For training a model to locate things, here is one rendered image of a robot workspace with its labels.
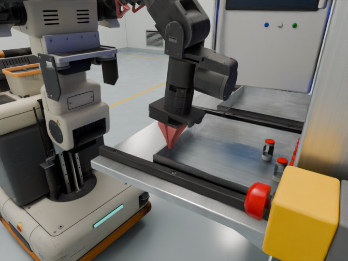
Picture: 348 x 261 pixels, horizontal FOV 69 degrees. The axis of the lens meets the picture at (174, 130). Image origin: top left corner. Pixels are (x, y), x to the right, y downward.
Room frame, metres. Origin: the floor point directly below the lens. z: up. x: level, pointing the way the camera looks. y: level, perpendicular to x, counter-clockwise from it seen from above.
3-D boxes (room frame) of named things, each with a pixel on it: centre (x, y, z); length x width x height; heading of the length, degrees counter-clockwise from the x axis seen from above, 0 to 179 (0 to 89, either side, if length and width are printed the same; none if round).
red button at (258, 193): (0.22, -0.10, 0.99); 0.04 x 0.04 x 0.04; 58
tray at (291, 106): (0.76, -0.35, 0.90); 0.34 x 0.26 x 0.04; 58
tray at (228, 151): (0.47, -0.17, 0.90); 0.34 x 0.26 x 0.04; 58
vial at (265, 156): (0.48, -0.21, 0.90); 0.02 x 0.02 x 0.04
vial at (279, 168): (0.40, -0.21, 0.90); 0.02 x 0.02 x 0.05
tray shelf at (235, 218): (0.65, -0.20, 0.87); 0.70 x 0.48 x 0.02; 148
